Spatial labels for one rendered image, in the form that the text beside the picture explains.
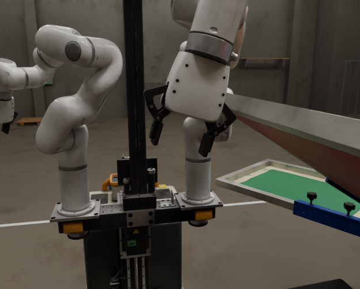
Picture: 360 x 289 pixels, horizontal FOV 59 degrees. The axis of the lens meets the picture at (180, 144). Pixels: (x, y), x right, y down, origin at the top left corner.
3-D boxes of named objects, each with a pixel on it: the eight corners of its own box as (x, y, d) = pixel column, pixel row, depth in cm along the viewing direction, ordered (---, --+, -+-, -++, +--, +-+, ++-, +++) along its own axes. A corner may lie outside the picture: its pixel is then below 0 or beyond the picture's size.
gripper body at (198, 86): (226, 61, 58) (207, 120, 60) (173, 43, 55) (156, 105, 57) (243, 60, 51) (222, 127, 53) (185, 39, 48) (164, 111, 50)
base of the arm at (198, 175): (176, 190, 128) (176, 153, 124) (206, 187, 131) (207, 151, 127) (184, 206, 113) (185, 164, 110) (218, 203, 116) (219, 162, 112)
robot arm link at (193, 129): (182, 155, 122) (182, 113, 118) (216, 155, 122) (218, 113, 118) (183, 162, 112) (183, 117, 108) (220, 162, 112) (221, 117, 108)
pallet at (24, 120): (65, 120, 986) (65, 116, 984) (61, 124, 907) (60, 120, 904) (23, 121, 962) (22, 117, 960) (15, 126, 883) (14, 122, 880)
